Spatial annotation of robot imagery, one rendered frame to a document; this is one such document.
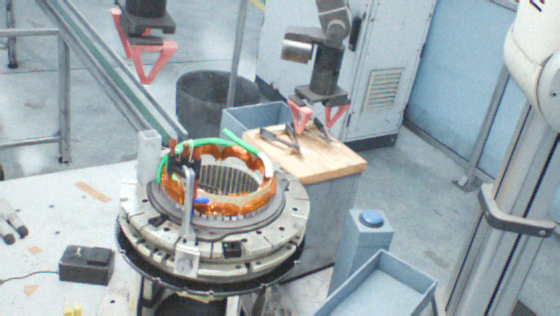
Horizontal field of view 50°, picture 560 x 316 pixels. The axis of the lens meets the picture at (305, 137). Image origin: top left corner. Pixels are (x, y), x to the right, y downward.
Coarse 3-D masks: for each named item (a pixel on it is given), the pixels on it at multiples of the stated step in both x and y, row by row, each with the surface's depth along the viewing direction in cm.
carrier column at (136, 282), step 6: (132, 270) 101; (132, 276) 102; (138, 276) 102; (132, 282) 102; (138, 282) 102; (144, 282) 104; (132, 288) 103; (138, 288) 103; (132, 294) 103; (138, 294) 104; (132, 300) 104; (138, 300) 104; (132, 306) 105; (138, 306) 105; (132, 312) 105; (138, 312) 106
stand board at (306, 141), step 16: (272, 128) 133; (256, 144) 125; (272, 144) 126; (304, 144) 129; (320, 144) 130; (272, 160) 121; (288, 160) 121; (304, 160) 123; (320, 160) 124; (336, 160) 125; (352, 160) 126; (304, 176) 117; (320, 176) 120; (336, 176) 123
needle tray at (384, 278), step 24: (384, 264) 101; (408, 264) 98; (360, 288) 97; (384, 288) 98; (408, 288) 99; (432, 288) 94; (312, 312) 85; (336, 312) 91; (360, 312) 92; (384, 312) 93; (408, 312) 88
